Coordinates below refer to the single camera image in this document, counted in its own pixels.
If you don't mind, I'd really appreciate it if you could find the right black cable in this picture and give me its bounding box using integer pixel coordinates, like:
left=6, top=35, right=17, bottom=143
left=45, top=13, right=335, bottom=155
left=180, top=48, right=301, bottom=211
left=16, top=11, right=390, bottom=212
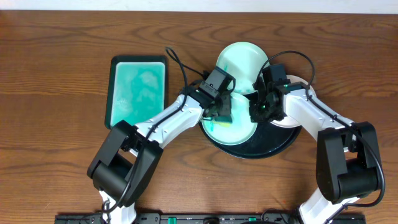
left=256, top=50, right=386, bottom=224

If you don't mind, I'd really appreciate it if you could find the white plate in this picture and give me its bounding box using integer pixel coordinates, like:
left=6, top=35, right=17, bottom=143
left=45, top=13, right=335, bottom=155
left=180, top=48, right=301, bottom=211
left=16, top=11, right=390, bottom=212
left=271, top=75, right=307, bottom=128

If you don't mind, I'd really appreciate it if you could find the rectangular dark green tray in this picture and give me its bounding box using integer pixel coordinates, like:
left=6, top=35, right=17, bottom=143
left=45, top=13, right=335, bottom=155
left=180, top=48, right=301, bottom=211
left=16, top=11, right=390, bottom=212
left=104, top=55, right=168, bottom=129

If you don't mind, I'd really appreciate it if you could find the round black tray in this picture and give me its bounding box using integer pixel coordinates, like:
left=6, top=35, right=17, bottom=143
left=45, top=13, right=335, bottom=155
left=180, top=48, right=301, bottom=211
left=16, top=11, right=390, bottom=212
left=198, top=58, right=302, bottom=160

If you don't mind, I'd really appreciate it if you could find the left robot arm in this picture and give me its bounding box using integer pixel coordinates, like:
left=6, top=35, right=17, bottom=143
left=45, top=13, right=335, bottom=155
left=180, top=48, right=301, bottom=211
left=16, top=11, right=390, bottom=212
left=87, top=83, right=232, bottom=223

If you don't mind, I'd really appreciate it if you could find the mint plate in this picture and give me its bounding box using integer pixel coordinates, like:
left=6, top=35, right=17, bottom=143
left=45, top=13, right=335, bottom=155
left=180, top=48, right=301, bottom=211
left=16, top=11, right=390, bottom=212
left=216, top=42, right=268, bottom=95
left=201, top=92, right=257, bottom=146

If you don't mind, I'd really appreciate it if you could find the left black cable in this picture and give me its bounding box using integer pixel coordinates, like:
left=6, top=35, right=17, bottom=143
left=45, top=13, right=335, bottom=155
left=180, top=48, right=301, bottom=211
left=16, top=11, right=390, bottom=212
left=101, top=46, right=211, bottom=218

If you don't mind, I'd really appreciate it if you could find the black cable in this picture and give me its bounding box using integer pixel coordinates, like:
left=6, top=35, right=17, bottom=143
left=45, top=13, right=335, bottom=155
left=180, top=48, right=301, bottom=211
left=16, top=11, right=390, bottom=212
left=256, top=50, right=386, bottom=224
left=101, top=46, right=211, bottom=218

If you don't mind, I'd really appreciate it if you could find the green scouring sponge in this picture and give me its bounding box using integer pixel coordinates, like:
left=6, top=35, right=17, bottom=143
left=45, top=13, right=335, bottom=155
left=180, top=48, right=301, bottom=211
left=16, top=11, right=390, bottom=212
left=212, top=114, right=233, bottom=124

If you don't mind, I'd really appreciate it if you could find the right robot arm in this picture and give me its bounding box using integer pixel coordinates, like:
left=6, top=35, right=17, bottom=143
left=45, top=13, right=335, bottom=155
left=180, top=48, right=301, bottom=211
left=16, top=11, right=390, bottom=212
left=249, top=77, right=386, bottom=223

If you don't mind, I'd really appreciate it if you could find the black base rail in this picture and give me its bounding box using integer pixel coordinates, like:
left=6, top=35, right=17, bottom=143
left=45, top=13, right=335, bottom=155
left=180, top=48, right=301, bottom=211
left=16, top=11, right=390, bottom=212
left=54, top=212, right=367, bottom=224

